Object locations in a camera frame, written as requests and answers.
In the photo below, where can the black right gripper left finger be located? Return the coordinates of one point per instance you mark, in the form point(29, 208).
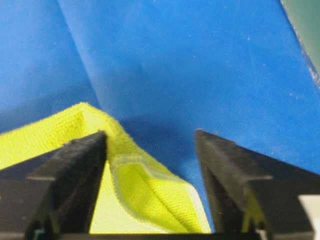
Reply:
point(54, 192)

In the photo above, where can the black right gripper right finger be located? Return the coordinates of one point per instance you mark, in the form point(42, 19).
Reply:
point(253, 196)

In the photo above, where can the yellow-green microfiber towel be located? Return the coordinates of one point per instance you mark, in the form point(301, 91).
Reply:
point(137, 194)

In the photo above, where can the blue table cloth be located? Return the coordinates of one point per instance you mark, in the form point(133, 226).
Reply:
point(163, 69)

